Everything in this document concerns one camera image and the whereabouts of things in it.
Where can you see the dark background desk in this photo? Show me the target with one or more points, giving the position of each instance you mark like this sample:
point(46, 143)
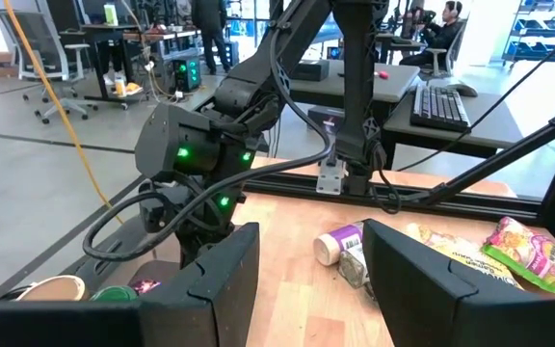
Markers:
point(94, 29)

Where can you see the black aluminium table frame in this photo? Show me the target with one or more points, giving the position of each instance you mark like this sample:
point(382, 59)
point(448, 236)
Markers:
point(475, 205)

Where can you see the grey desk with keyboard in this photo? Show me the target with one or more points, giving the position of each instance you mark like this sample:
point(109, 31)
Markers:
point(494, 130)

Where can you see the white-framed office chair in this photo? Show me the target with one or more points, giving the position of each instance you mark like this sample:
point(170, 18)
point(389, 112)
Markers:
point(41, 43)
point(439, 58)

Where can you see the person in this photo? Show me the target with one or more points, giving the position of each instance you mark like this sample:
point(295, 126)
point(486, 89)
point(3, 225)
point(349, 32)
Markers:
point(436, 36)
point(210, 29)

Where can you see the green and pink ramen packet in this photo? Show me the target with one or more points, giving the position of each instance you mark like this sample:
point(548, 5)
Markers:
point(528, 253)

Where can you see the computer keyboard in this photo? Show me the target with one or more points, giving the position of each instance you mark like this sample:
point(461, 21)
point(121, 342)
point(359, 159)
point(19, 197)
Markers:
point(439, 106)

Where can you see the green and white carton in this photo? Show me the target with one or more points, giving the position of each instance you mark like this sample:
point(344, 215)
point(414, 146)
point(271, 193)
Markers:
point(110, 14)

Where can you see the black desktop device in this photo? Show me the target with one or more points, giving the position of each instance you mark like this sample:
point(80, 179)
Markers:
point(310, 70)

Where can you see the computer tower with green lights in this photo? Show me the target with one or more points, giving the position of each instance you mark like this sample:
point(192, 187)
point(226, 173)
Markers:
point(186, 74)

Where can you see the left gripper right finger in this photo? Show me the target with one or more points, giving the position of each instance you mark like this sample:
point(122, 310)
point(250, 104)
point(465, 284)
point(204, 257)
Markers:
point(431, 299)

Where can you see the purple-label spice jar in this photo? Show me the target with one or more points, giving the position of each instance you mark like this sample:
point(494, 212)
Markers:
point(337, 241)

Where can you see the small red object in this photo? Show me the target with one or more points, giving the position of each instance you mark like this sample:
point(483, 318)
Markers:
point(382, 75)

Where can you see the yellow ramen packet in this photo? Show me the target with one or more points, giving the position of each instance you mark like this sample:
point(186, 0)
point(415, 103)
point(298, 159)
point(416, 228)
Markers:
point(465, 250)

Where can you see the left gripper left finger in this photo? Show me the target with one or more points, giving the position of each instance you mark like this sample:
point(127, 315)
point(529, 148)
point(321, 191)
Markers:
point(210, 308)

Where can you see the shelf with blue bins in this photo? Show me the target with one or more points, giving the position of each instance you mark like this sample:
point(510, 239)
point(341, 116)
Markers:
point(542, 29)

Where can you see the green-lidded herb jar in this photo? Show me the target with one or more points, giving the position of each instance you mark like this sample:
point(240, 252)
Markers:
point(113, 293)

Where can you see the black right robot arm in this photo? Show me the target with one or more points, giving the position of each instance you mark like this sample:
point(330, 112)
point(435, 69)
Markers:
point(354, 72)

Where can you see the computer mouse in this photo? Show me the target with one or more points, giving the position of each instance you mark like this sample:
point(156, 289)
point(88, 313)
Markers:
point(461, 90)

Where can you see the black box with purple stripe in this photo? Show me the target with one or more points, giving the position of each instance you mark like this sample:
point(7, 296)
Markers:
point(325, 120)

